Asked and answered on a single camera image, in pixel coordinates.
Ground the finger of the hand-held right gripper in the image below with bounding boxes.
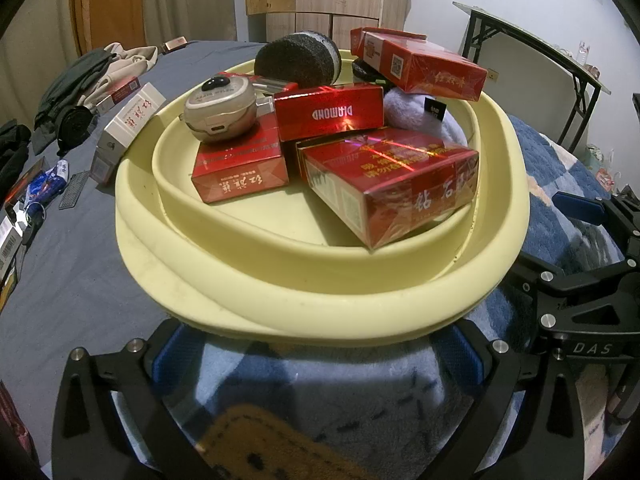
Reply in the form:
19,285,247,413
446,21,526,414
505,252,640,312
552,192,640,256

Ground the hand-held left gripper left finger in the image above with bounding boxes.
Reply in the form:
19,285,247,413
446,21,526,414
50,317,216,480

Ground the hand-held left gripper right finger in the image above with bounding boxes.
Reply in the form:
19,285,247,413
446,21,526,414
425,322,586,480

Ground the yellow plastic basin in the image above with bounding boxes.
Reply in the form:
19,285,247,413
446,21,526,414
114,57,531,348

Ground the light purple plush pad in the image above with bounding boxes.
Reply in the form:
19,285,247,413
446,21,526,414
382,85,473,148

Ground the glossy red carton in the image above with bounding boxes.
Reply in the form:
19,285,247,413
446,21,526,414
297,127,480,251

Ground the large red carton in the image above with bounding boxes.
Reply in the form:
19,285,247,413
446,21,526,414
350,26,428,61
362,32,488,103

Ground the black round sponge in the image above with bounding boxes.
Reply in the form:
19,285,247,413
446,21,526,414
351,59,387,86
254,30,343,88

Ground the round beige device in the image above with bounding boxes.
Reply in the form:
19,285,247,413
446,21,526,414
181,72,260,143

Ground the silver box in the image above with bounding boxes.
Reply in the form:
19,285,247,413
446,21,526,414
249,76,301,113

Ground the blue white checkered rug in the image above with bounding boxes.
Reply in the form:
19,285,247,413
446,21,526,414
110,115,631,480

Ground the grey bed sheet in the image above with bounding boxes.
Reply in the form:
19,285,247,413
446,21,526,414
0,40,281,466

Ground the black folding table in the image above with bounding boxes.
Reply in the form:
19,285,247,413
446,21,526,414
452,1,613,153

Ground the grey comb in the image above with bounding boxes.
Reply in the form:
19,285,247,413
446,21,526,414
59,171,91,210

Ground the white barcode box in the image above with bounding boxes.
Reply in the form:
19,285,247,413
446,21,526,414
0,215,23,282

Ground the key bunch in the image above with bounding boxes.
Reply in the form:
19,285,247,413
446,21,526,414
17,202,48,248

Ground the blue white packet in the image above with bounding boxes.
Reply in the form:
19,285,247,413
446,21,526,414
25,160,69,206

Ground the red flat box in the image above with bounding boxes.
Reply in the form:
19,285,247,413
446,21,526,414
5,157,46,207

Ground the white red carton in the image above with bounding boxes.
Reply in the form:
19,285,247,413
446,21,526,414
90,82,166,184

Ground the black round object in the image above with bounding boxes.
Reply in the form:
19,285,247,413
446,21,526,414
56,105,94,150

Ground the dark clothing pile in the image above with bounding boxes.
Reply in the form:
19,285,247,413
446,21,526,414
0,120,32,196

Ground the red white cigarette box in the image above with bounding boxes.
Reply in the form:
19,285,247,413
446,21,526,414
95,77,141,113

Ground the dark green cloth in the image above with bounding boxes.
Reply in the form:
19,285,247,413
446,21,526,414
34,50,117,133

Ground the beige cloth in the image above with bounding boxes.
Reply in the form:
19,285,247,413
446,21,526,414
82,42,159,107

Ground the wooden door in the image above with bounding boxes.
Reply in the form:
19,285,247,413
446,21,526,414
70,0,147,57

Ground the beige curtain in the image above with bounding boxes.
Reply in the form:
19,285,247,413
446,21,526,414
144,0,237,43

